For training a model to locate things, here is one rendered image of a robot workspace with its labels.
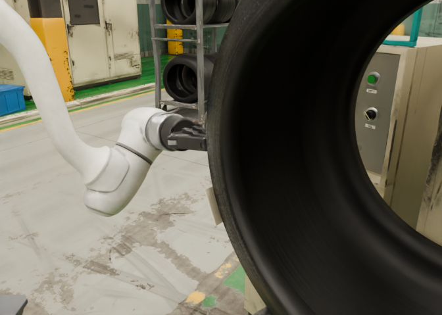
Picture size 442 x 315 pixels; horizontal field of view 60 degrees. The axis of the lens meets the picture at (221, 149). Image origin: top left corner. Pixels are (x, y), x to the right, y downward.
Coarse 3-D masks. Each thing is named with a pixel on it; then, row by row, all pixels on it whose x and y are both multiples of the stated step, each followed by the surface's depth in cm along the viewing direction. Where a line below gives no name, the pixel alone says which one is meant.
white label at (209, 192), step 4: (208, 188) 61; (212, 188) 62; (208, 192) 60; (212, 192) 61; (208, 196) 60; (212, 196) 61; (208, 200) 60; (212, 200) 61; (212, 204) 61; (216, 204) 62; (212, 208) 60; (216, 208) 61; (212, 212) 60; (216, 212) 61; (212, 216) 60; (216, 216) 61; (220, 216) 62; (216, 220) 60; (220, 220) 61; (216, 224) 60
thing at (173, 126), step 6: (168, 120) 85; (174, 120) 84; (180, 120) 84; (186, 120) 85; (162, 126) 85; (168, 126) 83; (174, 126) 83; (180, 126) 84; (186, 126) 85; (162, 132) 85; (168, 132) 83; (174, 132) 83; (180, 132) 82; (198, 132) 81; (162, 138) 85; (180, 150) 85; (186, 150) 86
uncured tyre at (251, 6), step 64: (256, 0) 43; (320, 0) 58; (384, 0) 60; (256, 64) 61; (320, 64) 69; (256, 128) 67; (320, 128) 74; (256, 192) 66; (320, 192) 74; (256, 256) 53; (320, 256) 67; (384, 256) 69
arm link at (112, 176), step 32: (0, 0) 73; (0, 32) 73; (32, 32) 77; (32, 64) 77; (32, 96) 80; (64, 128) 82; (96, 160) 86; (128, 160) 89; (96, 192) 87; (128, 192) 90
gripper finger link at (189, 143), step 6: (168, 138) 78; (174, 138) 77; (180, 138) 77; (186, 138) 76; (192, 138) 75; (198, 138) 74; (204, 138) 73; (180, 144) 77; (186, 144) 76; (192, 144) 75; (198, 144) 74; (198, 150) 74; (204, 150) 73
